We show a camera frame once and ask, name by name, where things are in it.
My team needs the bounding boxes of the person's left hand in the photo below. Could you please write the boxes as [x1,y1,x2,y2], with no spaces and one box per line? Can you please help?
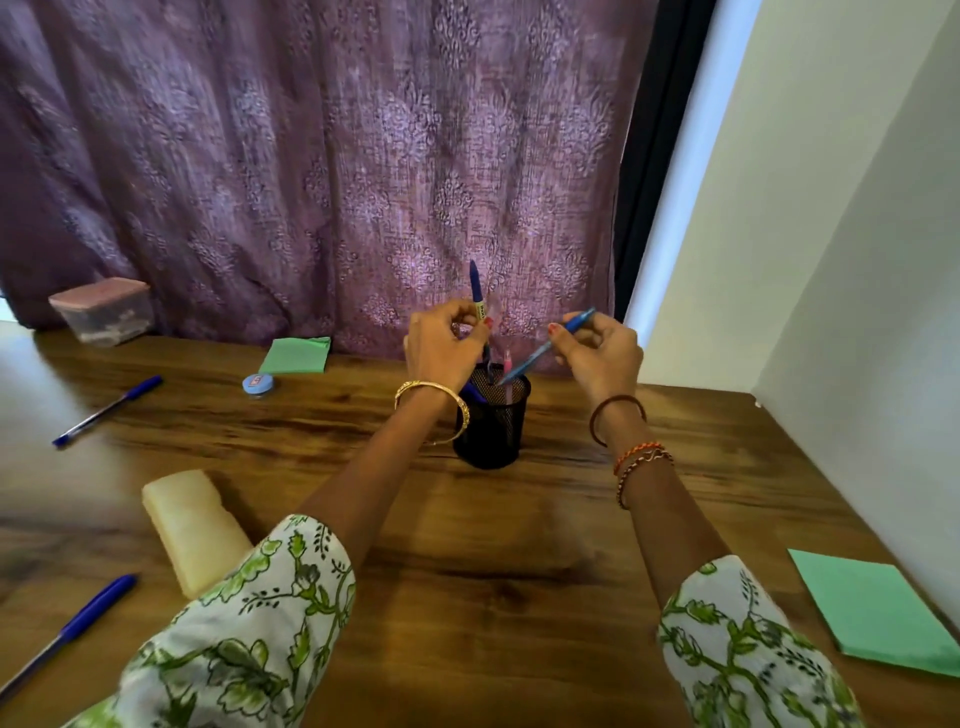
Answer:
[403,298,496,395]

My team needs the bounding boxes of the person's right hand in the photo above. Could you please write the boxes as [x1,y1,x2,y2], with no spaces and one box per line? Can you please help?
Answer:
[547,311,645,411]

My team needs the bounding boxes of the dark blue patterned pen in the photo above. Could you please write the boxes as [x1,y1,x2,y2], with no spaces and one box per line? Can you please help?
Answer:
[468,259,494,376]

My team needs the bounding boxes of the light blue pen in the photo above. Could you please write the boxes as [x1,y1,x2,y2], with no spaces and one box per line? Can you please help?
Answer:
[497,307,598,388]

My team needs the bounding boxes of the black mesh pen holder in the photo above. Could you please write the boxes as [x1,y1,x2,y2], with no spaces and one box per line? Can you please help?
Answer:
[452,363,532,472]

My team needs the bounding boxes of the green sticky notes pad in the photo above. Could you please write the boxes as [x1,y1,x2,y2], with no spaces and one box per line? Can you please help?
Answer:
[787,548,960,680]
[257,336,333,376]

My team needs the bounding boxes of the yellow pencil case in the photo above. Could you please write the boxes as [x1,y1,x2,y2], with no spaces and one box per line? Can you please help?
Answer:
[141,469,254,601]

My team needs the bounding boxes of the person's right forearm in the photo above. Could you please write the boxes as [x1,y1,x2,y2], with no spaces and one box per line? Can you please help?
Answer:
[592,397,733,609]

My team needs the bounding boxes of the person's left forearm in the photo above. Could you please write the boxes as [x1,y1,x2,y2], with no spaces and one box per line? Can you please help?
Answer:
[296,386,466,575]

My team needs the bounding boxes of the wooden desk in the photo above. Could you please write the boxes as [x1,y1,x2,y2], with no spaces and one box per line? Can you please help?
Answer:
[0,322,960,728]

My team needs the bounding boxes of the gold bangle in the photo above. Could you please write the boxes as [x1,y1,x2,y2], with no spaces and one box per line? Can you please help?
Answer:
[393,380,472,448]

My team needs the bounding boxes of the purple patterned curtain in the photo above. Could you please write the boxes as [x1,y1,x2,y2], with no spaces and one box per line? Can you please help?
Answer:
[0,0,661,376]

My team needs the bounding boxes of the right floral white green sleeve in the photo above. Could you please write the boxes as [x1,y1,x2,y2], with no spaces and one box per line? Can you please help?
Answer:
[657,554,864,728]

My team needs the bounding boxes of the floral white green sleeve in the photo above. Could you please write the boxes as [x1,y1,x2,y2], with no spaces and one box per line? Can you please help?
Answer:
[63,513,358,728]
[657,554,864,728]

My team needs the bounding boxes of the clear container pink lid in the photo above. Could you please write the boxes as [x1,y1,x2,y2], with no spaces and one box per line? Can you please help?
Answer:
[48,277,157,348]

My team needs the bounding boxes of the left floral white green sleeve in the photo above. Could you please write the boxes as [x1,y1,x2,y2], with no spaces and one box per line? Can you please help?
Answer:
[63,513,358,728]

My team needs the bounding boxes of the brown thread bracelet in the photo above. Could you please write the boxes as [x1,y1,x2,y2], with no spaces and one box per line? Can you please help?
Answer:
[588,394,649,449]

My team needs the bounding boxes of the orange thread bracelet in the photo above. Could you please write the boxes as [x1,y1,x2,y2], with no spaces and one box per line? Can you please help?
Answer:
[612,440,667,478]

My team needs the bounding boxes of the silver chain bracelet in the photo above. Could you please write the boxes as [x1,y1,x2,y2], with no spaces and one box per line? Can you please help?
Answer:
[616,449,675,511]

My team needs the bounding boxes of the black window frame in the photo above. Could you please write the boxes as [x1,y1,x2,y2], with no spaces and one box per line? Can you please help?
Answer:
[613,0,720,324]

